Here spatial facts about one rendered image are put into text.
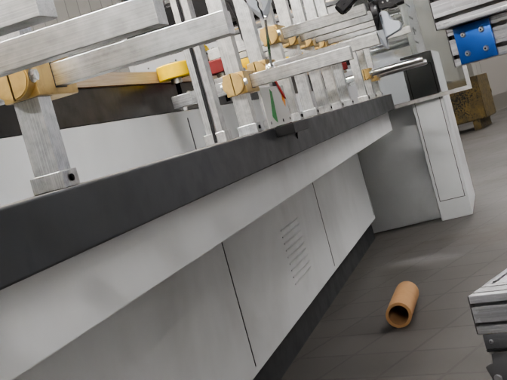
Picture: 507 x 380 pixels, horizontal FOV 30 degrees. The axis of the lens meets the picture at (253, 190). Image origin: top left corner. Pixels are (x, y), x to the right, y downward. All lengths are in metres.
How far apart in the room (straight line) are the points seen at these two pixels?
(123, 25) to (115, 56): 0.28
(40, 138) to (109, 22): 0.30
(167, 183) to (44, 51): 0.54
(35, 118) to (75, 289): 0.22
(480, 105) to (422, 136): 6.68
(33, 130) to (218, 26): 0.26
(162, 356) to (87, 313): 0.71
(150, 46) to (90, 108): 0.70
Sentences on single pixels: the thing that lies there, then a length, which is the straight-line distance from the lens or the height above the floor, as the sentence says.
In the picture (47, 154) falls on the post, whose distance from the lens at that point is 1.20.
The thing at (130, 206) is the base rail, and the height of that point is 0.65.
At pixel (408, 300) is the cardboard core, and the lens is 3.03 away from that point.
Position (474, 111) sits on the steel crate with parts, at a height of 0.21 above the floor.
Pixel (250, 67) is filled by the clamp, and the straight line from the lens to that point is 2.37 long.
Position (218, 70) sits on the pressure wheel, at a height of 0.88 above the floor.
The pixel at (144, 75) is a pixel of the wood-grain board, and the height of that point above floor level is 0.89.
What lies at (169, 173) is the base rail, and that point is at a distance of 1.48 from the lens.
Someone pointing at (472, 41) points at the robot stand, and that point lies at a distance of 2.20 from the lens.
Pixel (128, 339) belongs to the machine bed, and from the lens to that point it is 1.79.
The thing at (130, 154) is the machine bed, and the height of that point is 0.73.
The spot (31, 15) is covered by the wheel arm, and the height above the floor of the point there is 0.83.
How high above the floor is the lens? 0.71
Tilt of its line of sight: 4 degrees down
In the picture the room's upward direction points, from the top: 15 degrees counter-clockwise
